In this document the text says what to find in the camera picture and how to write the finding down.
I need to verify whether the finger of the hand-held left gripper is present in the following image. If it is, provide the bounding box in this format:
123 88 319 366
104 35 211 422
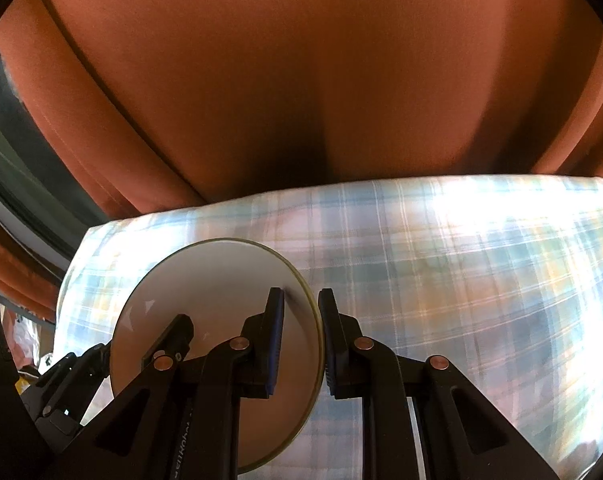
140 313 196 368
34 342 113 411

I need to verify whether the dark window frame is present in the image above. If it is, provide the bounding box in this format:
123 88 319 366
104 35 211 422
0 35 107 281

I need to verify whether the clear plastic bag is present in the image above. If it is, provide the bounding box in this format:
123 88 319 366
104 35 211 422
4 307 57 386

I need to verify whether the white plate with gold rim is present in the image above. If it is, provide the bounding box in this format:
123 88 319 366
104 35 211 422
108 237 326 458

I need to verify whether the orange curtain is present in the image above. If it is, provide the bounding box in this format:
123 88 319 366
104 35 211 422
0 0 603 321

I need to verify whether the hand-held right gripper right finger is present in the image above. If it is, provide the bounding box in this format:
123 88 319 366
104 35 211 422
317 287 562 480

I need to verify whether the plaid tablecloth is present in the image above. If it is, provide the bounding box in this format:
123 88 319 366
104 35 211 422
54 174 603 480

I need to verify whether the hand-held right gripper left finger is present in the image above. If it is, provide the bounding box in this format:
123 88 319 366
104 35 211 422
64 286 286 480

